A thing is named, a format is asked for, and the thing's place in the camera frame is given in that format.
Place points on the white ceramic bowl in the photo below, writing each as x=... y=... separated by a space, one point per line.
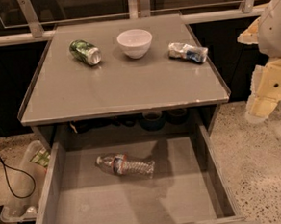
x=134 y=43

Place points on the clear plastic water bottle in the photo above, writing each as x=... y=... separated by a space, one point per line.
x=120 y=164

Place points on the green soda can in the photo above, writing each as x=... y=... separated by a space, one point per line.
x=85 y=52

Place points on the grey cabinet counter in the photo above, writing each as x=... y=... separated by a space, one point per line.
x=67 y=89

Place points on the open grey top drawer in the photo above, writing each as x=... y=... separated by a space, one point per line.
x=187 y=186

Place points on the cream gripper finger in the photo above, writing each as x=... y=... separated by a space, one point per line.
x=265 y=91
x=250 y=35

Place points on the green snack packet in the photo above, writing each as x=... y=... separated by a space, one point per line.
x=41 y=157

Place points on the clear plastic storage bin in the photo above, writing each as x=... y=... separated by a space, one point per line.
x=26 y=183

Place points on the metal railing frame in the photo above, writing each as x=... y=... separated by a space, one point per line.
x=23 y=21

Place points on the crushed silver blue can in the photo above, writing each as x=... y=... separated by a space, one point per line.
x=187 y=52

